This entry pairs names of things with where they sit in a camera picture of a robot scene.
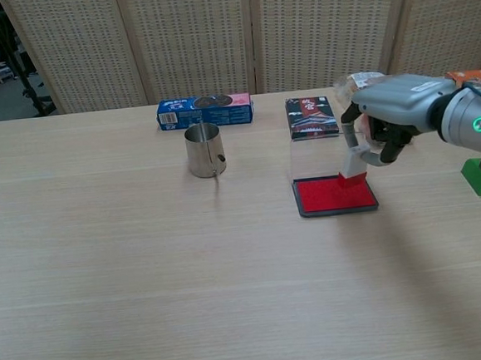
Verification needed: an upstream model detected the black tripod stand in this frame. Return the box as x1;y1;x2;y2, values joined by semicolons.
0;0;58;120

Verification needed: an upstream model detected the red ink pad case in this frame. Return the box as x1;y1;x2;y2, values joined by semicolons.
287;130;381;221

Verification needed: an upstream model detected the orange biscuit box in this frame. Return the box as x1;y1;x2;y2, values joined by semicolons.
444;67;481;91

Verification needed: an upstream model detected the black palace print box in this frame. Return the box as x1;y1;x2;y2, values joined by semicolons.
284;94;342;141

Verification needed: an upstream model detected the bagged pastry pack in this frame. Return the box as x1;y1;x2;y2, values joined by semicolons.
331;69;389;107

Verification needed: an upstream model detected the blue cookie box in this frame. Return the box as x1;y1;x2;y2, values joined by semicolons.
155;91;255;134

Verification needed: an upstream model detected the stainless steel cup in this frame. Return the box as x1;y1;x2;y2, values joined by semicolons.
182;121;229;183

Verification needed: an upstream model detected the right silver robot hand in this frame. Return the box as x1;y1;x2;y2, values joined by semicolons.
337;70;461;170

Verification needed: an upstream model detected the wooden rattan folding screen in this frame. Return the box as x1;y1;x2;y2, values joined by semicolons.
0;0;481;121

